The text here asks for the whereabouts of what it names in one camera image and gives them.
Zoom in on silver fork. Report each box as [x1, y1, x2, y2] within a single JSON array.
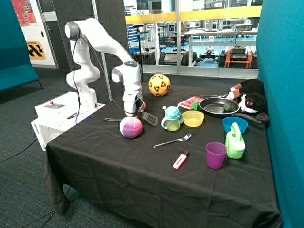
[[154, 133, 192, 148]]

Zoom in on green broccoli toy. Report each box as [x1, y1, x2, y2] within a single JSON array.
[[223, 104, 234, 113]]

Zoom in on yellow black sign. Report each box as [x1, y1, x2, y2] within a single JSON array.
[[27, 41, 46, 61]]

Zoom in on black slotted spatula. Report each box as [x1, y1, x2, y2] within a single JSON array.
[[104, 112, 159, 126]]

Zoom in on black tablecloth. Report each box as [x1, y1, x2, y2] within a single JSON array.
[[43, 85, 283, 228]]

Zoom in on blue plastic bowl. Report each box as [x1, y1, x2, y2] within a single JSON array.
[[222, 116, 249, 134]]

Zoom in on plush dog toy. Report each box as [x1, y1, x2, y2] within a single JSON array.
[[227, 79, 269, 123]]

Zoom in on red book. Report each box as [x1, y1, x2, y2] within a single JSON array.
[[178, 96, 204, 110]]

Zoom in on red wall poster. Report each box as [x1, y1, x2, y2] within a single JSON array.
[[11, 0, 37, 27]]

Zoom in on green toy block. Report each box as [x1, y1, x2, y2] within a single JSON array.
[[192, 100, 200, 111]]

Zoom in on pink purple white plush ball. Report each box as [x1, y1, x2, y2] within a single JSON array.
[[119, 116, 143, 139]]

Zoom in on purple plastic cup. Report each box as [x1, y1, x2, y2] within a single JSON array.
[[206, 142, 227, 169]]

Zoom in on small orange foam ball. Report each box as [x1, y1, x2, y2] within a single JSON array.
[[142, 102, 146, 111]]

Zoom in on black tripod stand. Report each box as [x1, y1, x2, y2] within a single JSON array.
[[133, 23, 145, 82]]

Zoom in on yellow black soccer ball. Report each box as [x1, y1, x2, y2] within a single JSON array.
[[148, 74, 171, 96]]

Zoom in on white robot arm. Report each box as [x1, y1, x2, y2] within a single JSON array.
[[65, 18, 145, 116]]

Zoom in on pink highlighter marker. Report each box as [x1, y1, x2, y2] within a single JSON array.
[[172, 151, 190, 170]]

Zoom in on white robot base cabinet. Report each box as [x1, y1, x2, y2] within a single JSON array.
[[31, 92, 105, 151]]

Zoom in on teal yellow sippy cup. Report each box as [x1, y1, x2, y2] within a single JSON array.
[[161, 106, 183, 132]]

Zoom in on green toy watering can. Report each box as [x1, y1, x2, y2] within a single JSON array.
[[225, 122, 246, 159]]

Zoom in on teal partition wall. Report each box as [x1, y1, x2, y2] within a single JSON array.
[[256, 0, 304, 228]]

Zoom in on black frying pan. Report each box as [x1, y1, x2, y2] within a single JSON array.
[[199, 97, 263, 124]]

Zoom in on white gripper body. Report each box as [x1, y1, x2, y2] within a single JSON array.
[[123, 90, 144, 116]]

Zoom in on yellow plastic bowl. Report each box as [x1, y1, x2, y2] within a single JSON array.
[[182, 110, 205, 127]]

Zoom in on teal sofa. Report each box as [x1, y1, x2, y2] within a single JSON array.
[[0, 0, 39, 92]]

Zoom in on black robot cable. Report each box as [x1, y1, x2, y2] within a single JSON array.
[[71, 37, 129, 125]]

